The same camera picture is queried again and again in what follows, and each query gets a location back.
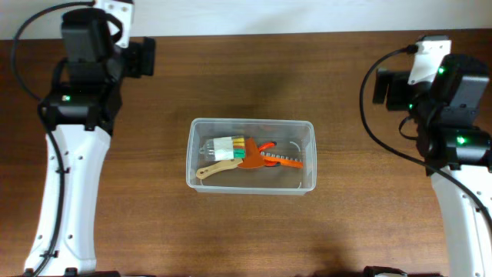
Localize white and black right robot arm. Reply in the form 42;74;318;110
362;54;491;276

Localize red handled small pliers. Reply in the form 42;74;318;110
258;142;281;167

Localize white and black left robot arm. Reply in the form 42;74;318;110
24;1;156;276

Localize orange holder of drill bits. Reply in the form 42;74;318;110
261;152;304;169

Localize clear plastic storage container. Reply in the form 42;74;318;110
186;118;317;195

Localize orange scraper with wooden handle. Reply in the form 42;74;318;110
196;138;265;180

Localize clear case of coloured screwdrivers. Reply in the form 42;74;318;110
199;136;246;162

